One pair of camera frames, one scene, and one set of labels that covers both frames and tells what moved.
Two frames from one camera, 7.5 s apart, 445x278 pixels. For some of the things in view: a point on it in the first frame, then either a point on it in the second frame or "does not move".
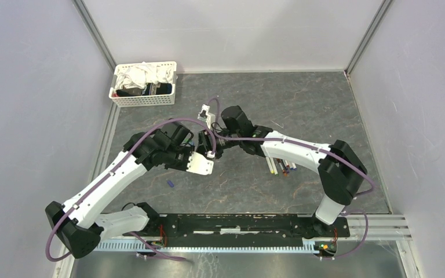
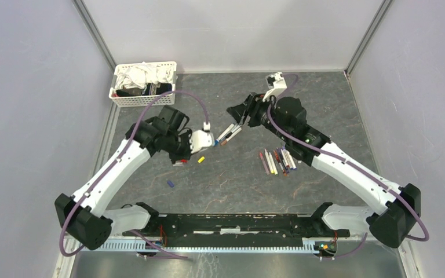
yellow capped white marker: [274, 168] does not move
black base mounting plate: [236, 226] does not move
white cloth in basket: [137, 76] does not move
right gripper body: [222, 144] to [259, 109]
